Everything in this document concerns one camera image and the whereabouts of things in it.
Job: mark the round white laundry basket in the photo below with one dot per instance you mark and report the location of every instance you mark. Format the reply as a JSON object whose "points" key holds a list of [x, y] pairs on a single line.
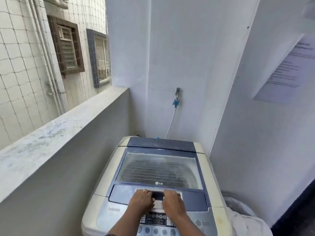
{"points": [[246, 218]]}

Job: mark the person's right hand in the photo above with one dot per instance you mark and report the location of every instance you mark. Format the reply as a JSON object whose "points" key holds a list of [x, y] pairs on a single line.
{"points": [[173, 204]]}

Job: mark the person's left forearm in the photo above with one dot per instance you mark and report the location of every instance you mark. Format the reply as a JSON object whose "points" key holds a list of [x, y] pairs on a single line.
{"points": [[125, 227]]}

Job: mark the person's right forearm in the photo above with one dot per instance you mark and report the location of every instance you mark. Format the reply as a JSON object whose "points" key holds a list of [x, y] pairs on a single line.
{"points": [[188, 227]]}

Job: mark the printed white paper sheet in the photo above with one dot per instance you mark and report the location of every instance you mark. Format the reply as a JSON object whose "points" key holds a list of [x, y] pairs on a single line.
{"points": [[283, 78]]}

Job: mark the white drain pipes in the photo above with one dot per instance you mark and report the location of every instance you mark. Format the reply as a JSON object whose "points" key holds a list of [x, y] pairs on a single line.
{"points": [[53, 71]]}

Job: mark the white top-load washing machine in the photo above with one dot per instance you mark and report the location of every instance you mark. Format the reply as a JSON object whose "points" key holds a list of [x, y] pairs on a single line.
{"points": [[103, 179]]}

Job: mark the blue framed window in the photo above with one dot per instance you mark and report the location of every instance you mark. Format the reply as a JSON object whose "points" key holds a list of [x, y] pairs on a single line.
{"points": [[101, 58]]}

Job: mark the person's left hand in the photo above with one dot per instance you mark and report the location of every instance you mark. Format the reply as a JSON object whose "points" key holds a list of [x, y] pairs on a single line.
{"points": [[140, 204]]}

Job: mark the safety net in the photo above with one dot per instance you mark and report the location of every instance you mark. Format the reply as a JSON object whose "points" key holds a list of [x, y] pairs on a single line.
{"points": [[14, 71]]}

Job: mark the brown louvred window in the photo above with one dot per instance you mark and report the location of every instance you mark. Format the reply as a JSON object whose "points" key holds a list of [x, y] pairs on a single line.
{"points": [[66, 46]]}

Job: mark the glass washing machine lid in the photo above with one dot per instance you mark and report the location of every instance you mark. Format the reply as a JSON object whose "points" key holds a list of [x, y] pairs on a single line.
{"points": [[157, 167]]}

